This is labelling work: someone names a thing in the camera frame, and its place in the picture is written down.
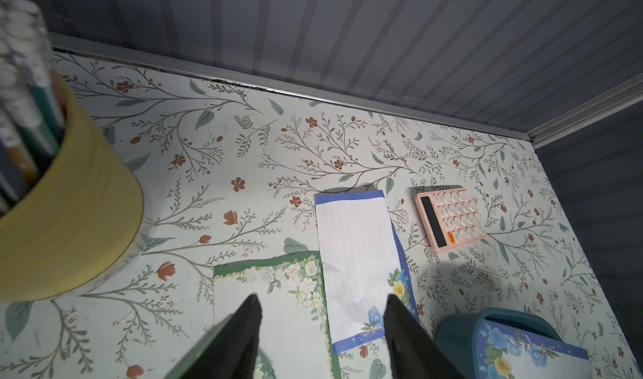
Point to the teal plastic storage box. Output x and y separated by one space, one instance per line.
456 336

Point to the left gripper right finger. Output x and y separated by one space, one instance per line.
412 352

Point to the bundle of pencils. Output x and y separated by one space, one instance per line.
33 120

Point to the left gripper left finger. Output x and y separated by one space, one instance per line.
231 351

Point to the blue bordered stationery paper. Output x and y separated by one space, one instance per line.
363 263

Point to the yellow pencil cup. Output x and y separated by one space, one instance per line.
80 224

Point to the pink calculator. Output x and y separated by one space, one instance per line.
450 217

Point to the green floral stationery paper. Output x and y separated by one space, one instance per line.
294 339

